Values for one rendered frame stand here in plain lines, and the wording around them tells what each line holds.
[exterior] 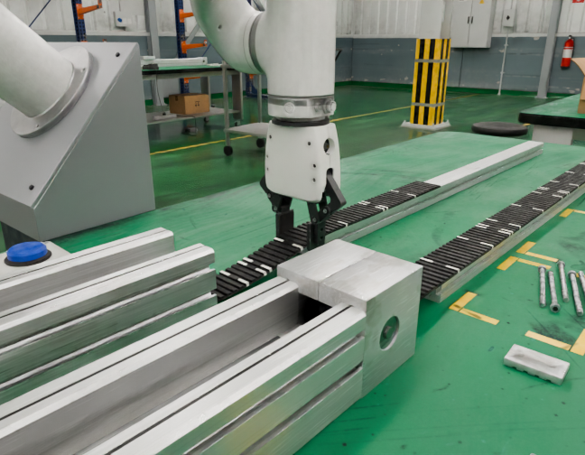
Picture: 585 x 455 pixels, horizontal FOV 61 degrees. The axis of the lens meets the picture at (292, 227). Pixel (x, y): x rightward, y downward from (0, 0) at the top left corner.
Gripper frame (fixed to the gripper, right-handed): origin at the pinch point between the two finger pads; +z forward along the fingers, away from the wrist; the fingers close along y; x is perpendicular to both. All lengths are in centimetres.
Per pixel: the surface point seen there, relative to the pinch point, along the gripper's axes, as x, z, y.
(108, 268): 27.1, -2.8, 2.2
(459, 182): -45.7, 1.9, -2.1
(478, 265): -11.6, 2.7, -21.0
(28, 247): 30.9, -3.4, 12.5
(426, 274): -0.1, 0.5, -19.5
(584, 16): -1074, -68, 242
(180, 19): -500, -59, 720
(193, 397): 34.6, -4.6, -22.2
